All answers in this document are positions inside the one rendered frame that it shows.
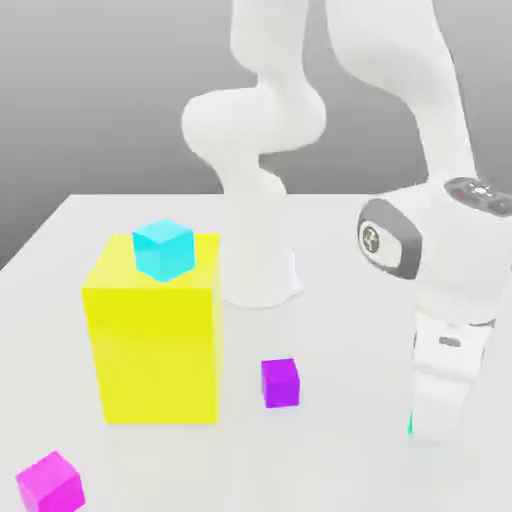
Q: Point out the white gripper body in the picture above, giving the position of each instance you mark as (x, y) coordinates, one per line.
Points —
(442, 404)

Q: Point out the small green cube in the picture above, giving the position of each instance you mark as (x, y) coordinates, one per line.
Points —
(410, 423)

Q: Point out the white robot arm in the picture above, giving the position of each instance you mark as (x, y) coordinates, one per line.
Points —
(276, 116)

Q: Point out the small purple cube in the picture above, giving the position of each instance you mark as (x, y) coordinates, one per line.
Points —
(280, 384)

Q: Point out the small cyan cube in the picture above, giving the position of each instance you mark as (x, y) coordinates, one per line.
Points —
(164, 250)

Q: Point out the small magenta cube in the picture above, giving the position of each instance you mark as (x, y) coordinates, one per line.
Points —
(50, 484)

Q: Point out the large yellow box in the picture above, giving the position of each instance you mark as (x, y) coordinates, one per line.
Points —
(154, 352)

